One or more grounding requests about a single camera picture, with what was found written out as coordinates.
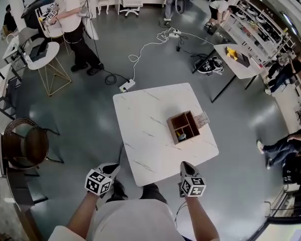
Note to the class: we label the person's left forearm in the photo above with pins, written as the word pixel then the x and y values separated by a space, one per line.
pixel 82 215

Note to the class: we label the black bag white print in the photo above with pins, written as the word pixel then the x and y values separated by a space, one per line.
pixel 294 172

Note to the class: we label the grey chair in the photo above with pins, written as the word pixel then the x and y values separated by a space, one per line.
pixel 27 35

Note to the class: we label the printed white card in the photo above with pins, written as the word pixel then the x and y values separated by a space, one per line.
pixel 202 120

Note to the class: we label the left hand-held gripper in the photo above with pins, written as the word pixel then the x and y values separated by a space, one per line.
pixel 97 182

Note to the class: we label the yellow object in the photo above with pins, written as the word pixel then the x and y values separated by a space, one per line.
pixel 232 53

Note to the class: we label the brown wooden compartment box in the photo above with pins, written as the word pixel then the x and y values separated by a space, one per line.
pixel 180 120

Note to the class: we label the black metal stand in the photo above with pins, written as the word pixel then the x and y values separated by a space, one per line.
pixel 286 208

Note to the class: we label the white shelving rack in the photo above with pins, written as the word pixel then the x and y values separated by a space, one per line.
pixel 261 24

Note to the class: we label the person's white shirt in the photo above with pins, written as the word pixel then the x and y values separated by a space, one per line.
pixel 133 222

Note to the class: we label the person's right forearm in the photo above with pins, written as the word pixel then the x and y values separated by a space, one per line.
pixel 200 217

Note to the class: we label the round white table gold legs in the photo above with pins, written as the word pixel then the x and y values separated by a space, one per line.
pixel 55 31
pixel 50 55

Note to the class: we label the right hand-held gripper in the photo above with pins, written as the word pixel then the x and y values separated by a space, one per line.
pixel 193 184

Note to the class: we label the white marble square table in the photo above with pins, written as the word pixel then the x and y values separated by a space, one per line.
pixel 145 124

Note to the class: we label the white desk black legs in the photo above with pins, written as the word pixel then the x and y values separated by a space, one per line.
pixel 238 66

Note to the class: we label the dark round wicker chair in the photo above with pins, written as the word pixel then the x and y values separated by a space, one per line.
pixel 27 144

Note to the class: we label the black open case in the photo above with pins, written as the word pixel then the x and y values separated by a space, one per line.
pixel 38 53

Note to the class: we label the white side table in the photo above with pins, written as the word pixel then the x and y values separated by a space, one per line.
pixel 1 84

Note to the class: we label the person's black trousers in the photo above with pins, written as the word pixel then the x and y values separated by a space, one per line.
pixel 153 193

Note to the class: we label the white power strip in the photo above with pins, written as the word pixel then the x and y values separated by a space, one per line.
pixel 127 85
pixel 174 34

